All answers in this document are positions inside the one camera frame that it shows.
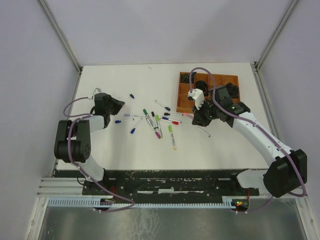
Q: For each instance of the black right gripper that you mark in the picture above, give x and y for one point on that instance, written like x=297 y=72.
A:
x=198 y=119

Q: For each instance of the blue capped whiteboard marker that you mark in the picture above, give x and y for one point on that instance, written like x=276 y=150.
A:
x=204 y=131

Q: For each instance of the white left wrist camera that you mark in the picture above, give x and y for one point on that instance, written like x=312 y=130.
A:
x=96 y=91

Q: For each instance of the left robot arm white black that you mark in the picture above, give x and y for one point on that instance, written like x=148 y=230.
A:
x=73 y=137

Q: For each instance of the orange wooden compartment tray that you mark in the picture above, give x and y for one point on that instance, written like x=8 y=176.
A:
x=204 y=82

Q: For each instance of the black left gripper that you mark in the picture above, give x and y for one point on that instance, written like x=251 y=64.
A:
x=118 y=104

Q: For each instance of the white marker black cap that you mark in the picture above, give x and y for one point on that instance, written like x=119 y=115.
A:
x=173 y=114

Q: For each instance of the magenta capped marker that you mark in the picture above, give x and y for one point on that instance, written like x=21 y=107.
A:
x=155 y=131

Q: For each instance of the aluminium frame post left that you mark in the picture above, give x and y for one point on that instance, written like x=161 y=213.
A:
x=45 y=7

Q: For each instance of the white slotted cable duct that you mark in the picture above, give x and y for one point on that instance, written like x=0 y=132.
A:
x=97 y=202

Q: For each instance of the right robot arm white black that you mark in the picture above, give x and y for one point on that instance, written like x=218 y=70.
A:
x=287 y=168

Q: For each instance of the aluminium frame post right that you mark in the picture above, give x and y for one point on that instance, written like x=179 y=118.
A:
x=283 y=21

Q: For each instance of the aluminium frame post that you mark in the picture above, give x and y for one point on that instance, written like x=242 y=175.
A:
x=283 y=21
x=45 y=7

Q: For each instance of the black capped thin marker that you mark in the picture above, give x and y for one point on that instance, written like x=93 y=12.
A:
x=153 y=117

